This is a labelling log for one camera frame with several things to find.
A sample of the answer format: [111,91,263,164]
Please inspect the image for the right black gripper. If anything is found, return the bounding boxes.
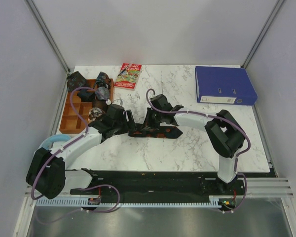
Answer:
[141,107,164,130]

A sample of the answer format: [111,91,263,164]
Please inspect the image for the black tie orange flowers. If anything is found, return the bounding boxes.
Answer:
[128,124,183,139]

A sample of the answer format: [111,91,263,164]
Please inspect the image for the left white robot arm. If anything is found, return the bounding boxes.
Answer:
[26,104,135,200]

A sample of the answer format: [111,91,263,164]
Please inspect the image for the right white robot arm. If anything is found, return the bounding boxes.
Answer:
[146,94,247,195]

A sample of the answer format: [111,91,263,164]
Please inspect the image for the rolled grey blue tie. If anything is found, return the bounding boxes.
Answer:
[95,86,110,101]

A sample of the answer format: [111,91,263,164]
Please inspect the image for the dark navy tie in tray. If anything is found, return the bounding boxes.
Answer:
[77,86,96,102]

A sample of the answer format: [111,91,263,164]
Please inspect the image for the wooden compartment tray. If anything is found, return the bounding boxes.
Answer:
[59,79,108,134]

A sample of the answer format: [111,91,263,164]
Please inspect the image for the rolled teal patterned tie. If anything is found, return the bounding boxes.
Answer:
[94,72,111,90]

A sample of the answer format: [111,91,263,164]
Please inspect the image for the red paperback book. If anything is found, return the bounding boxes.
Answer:
[114,63,142,90]

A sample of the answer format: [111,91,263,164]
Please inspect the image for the dark blue patterned tie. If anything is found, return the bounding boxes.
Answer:
[66,71,87,92]

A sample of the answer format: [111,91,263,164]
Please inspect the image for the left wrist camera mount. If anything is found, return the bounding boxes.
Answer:
[106,98,123,106]

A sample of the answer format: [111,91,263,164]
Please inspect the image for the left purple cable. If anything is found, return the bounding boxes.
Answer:
[31,86,121,225]

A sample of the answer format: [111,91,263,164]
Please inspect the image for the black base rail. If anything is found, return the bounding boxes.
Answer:
[70,170,245,202]

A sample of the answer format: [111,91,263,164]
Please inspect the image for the blue ring binder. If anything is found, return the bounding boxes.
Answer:
[195,66,258,106]

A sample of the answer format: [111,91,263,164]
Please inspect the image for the white slotted cable duct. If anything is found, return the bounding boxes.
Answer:
[36,195,233,208]

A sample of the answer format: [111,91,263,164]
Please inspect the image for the aluminium extrusion rail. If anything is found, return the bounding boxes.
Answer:
[24,176,296,198]

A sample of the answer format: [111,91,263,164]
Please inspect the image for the left aluminium frame post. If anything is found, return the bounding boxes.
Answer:
[24,0,71,74]

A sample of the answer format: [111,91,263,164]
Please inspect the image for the aluminium frame post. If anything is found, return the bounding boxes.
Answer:
[24,0,71,74]
[241,0,287,69]

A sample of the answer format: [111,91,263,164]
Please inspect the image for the right aluminium frame post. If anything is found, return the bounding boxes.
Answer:
[241,0,287,69]

